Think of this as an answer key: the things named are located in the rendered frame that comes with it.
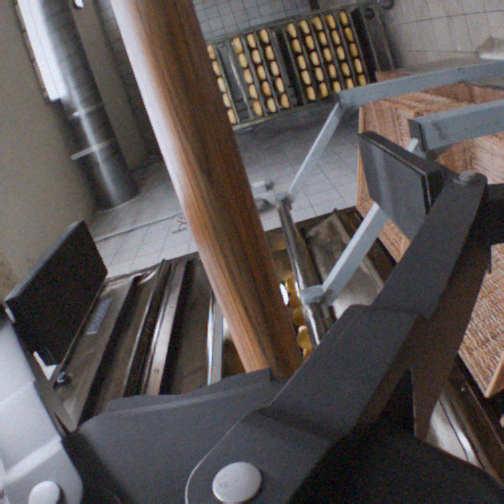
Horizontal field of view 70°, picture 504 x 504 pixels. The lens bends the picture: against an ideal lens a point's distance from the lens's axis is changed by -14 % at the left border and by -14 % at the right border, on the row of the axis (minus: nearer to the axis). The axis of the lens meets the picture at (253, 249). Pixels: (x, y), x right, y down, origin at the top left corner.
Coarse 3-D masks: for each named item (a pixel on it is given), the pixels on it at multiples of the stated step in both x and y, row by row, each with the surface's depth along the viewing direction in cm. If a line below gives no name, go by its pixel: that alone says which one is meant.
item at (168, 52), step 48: (144, 0) 12; (144, 48) 13; (192, 48) 14; (144, 96) 15; (192, 96) 14; (192, 144) 15; (192, 192) 16; (240, 192) 16; (240, 240) 17; (240, 288) 17; (240, 336) 19; (288, 336) 19
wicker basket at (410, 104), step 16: (400, 96) 129; (416, 96) 122; (432, 96) 116; (368, 112) 156; (384, 112) 155; (400, 112) 152; (416, 112) 104; (368, 128) 158; (384, 128) 158; (400, 128) 158; (400, 144) 161; (464, 144) 107; (368, 208) 165; (384, 240) 140; (400, 240) 134; (400, 256) 123
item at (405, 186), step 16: (368, 144) 15; (384, 144) 14; (368, 160) 16; (384, 160) 14; (400, 160) 12; (416, 160) 12; (368, 176) 17; (384, 176) 15; (400, 176) 13; (416, 176) 11; (432, 176) 11; (368, 192) 18; (384, 192) 15; (400, 192) 13; (416, 192) 11; (432, 192) 11; (384, 208) 16; (400, 208) 14; (416, 208) 12; (400, 224) 14; (416, 224) 12
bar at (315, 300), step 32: (480, 64) 91; (352, 96) 94; (384, 96) 94; (416, 128) 52; (448, 128) 51; (480, 128) 51; (288, 192) 106; (288, 224) 91; (384, 224) 58; (352, 256) 60; (320, 288) 64; (320, 320) 58
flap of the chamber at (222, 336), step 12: (216, 312) 111; (216, 324) 106; (216, 336) 101; (228, 336) 105; (216, 348) 97; (228, 348) 100; (216, 360) 93; (228, 360) 96; (240, 360) 105; (216, 372) 89; (228, 372) 93; (240, 372) 101
